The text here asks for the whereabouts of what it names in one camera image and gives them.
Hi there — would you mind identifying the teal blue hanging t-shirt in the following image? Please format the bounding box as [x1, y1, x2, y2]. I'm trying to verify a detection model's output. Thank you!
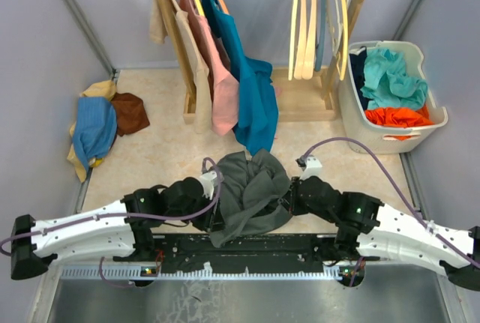
[201, 0, 278, 155]

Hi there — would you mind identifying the cream wooden hanger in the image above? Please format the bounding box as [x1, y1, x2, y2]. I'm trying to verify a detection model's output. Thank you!
[301, 0, 317, 80]
[294, 0, 307, 79]
[288, 0, 299, 81]

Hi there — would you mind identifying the orange garment in basket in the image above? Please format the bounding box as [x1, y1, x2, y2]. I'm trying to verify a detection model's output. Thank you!
[364, 106, 434, 128]

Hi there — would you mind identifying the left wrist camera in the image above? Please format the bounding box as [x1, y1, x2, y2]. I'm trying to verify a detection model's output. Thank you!
[198, 170, 224, 200]

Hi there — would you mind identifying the pink hanging t-shirt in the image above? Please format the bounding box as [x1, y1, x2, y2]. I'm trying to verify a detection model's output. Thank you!
[178, 0, 239, 136]

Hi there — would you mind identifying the dark grey t-shirt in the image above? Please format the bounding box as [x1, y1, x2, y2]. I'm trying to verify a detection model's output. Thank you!
[210, 149, 291, 248]

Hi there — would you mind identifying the white laundry basket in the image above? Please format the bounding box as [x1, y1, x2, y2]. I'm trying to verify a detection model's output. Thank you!
[338, 40, 449, 154]

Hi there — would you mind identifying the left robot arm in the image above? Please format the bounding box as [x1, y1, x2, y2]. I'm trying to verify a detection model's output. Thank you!
[1, 172, 221, 280]

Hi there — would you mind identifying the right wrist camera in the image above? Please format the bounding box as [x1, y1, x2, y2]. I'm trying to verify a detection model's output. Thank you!
[296, 154, 323, 181]

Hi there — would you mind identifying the wooden clothes rack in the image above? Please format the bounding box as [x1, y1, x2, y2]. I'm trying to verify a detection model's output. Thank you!
[155, 0, 364, 124]

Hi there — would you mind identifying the yellow cream hanger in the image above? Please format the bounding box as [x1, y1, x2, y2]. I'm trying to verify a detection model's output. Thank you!
[334, 0, 348, 80]

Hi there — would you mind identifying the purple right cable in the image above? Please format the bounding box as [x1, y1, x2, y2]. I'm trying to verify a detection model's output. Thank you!
[306, 137, 480, 270]

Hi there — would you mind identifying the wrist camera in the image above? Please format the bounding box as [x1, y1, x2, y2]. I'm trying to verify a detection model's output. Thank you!
[198, 170, 224, 200]
[296, 154, 323, 181]

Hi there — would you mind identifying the beige hanging t-shirt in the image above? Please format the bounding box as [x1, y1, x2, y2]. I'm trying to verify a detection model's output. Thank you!
[151, 0, 212, 133]

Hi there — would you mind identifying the turquoise garment in basket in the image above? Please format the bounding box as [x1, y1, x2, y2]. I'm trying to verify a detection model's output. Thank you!
[361, 48, 428, 111]

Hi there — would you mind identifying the navy garment in basket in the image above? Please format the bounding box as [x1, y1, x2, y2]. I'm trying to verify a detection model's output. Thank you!
[349, 46, 370, 111]

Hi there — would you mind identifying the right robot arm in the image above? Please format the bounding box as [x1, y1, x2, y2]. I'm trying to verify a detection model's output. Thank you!
[281, 177, 479, 291]

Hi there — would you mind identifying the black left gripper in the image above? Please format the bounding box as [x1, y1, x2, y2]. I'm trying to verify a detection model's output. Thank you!
[166, 190, 229, 233]

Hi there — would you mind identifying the brown folded cloth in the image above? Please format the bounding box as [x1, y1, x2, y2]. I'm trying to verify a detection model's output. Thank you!
[111, 93, 150, 136]

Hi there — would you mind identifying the blue folded cloth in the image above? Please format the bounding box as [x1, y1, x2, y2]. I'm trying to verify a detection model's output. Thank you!
[72, 97, 117, 169]

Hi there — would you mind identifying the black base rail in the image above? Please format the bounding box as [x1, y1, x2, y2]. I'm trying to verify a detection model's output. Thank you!
[113, 233, 359, 274]

